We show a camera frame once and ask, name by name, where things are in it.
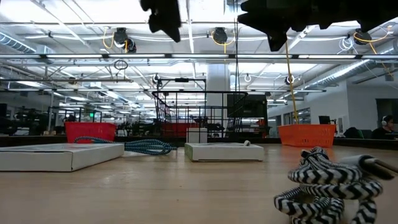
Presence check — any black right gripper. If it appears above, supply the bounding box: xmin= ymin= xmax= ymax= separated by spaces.
xmin=238 ymin=0 xmax=398 ymax=52

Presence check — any person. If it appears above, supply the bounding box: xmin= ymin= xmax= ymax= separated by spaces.
xmin=371 ymin=114 xmax=398 ymax=140

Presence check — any teal braided cable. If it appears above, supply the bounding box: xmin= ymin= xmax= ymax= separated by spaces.
xmin=73 ymin=135 xmax=177 ymax=156

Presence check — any black office chair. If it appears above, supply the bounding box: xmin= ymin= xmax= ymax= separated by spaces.
xmin=343 ymin=126 xmax=365 ymax=139

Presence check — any black perforated metal case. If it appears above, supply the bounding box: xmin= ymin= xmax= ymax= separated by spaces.
xmin=226 ymin=93 xmax=268 ymax=119

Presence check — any white box with product picture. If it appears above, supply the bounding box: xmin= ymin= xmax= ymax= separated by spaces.
xmin=184 ymin=142 xmax=265 ymax=163

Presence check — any yellow hanging cable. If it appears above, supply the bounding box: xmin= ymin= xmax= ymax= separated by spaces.
xmin=285 ymin=40 xmax=300 ymax=125

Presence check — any black ceiling cable reel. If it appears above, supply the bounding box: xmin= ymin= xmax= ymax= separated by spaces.
xmin=113 ymin=27 xmax=137 ymax=54
xmin=211 ymin=27 xmax=229 ymax=45
xmin=353 ymin=28 xmax=373 ymax=45

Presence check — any black aluminium frame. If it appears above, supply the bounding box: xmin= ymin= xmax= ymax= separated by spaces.
xmin=0 ymin=135 xmax=398 ymax=147

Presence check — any red plastic basket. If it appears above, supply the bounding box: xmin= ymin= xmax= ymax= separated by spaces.
xmin=64 ymin=121 xmax=118 ymax=144

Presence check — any white box with text label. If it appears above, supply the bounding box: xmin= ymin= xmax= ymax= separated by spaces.
xmin=0 ymin=142 xmax=125 ymax=172

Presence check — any orange plastic basket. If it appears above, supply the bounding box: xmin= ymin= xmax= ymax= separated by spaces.
xmin=277 ymin=124 xmax=337 ymax=148

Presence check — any silver ventilation duct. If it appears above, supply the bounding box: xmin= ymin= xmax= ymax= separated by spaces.
xmin=306 ymin=58 xmax=398 ymax=91

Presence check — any white building column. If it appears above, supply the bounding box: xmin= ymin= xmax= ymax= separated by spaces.
xmin=206 ymin=63 xmax=231 ymax=128

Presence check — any black wire basket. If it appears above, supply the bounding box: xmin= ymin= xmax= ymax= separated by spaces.
xmin=151 ymin=90 xmax=249 ymax=139

